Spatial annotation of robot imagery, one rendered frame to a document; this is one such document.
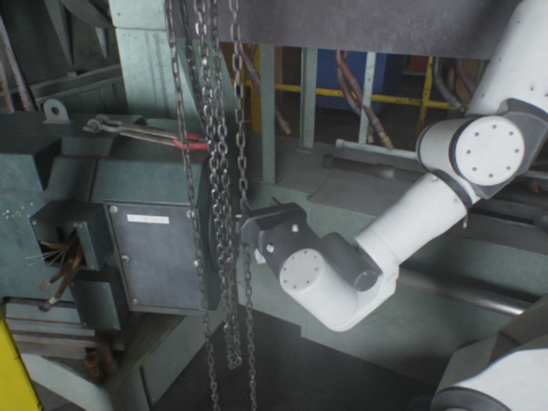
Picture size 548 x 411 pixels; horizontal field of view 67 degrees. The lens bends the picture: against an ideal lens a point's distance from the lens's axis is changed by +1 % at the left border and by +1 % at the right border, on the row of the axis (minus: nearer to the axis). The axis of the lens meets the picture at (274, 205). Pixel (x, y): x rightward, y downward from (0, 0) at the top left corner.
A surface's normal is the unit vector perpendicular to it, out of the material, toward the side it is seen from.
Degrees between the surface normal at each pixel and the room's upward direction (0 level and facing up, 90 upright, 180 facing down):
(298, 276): 37
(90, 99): 90
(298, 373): 0
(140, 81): 90
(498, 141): 70
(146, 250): 90
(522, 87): 63
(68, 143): 48
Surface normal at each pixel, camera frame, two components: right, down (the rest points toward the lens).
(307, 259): -0.56, -0.58
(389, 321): -0.45, 0.45
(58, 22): 0.44, 0.52
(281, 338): 0.00, -0.87
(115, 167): -0.10, -0.26
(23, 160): -0.13, 0.49
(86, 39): 0.90, 0.22
